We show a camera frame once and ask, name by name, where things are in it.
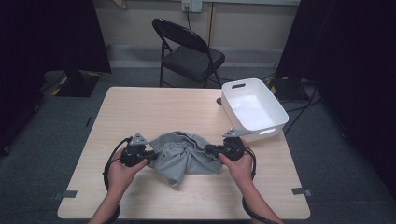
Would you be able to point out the grey sweatpants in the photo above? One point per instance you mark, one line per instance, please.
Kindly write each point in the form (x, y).
(183, 158)

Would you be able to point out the black stand base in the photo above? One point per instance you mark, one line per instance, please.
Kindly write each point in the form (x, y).
(291, 90)
(77, 85)

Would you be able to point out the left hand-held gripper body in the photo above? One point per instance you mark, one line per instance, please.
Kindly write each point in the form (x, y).
(134, 154)

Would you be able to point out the person's right hand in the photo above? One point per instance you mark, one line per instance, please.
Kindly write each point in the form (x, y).
(239, 172)

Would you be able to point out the small dark round object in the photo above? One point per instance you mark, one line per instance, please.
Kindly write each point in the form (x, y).
(219, 100)

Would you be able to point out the grey tape piece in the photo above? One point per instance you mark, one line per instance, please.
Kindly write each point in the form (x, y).
(67, 194)
(300, 191)

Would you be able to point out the person's left hand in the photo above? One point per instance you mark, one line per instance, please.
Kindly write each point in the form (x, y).
(120, 174)

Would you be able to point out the thin vertical wall conduit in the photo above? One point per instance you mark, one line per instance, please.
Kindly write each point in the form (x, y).
(211, 25)

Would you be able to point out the white plastic basket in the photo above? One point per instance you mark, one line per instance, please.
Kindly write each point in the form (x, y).
(255, 112)

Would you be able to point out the black folding chair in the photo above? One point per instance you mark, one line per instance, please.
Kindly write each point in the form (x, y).
(193, 60)

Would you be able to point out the black floor tape strip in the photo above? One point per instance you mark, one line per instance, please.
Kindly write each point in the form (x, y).
(88, 121)

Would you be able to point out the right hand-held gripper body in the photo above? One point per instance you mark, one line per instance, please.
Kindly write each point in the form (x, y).
(233, 147)

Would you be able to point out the white wall power outlet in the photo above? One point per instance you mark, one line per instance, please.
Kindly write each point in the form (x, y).
(192, 4)

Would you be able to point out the black curtain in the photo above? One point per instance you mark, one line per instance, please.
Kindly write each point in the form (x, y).
(348, 62)
(46, 37)

